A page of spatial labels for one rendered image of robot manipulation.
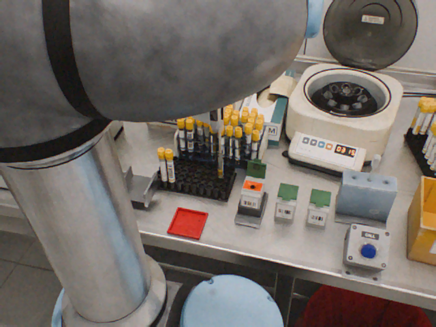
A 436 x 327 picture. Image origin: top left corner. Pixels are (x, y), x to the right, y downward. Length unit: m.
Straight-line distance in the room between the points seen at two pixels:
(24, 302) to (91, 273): 1.59
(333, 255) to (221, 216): 0.24
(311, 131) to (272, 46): 0.83
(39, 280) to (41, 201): 1.70
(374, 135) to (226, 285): 0.60
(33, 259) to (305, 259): 1.43
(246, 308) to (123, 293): 0.15
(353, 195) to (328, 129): 0.19
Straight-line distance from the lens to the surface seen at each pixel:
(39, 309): 1.99
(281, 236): 0.95
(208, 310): 0.55
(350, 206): 0.98
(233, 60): 0.24
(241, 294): 0.56
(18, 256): 2.17
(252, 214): 0.96
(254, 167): 0.93
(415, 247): 0.95
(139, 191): 0.99
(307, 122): 1.07
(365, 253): 0.88
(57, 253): 0.43
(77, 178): 0.35
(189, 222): 0.97
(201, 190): 1.00
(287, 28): 0.28
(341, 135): 1.07
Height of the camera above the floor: 1.63
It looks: 44 degrees down
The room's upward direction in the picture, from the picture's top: straight up
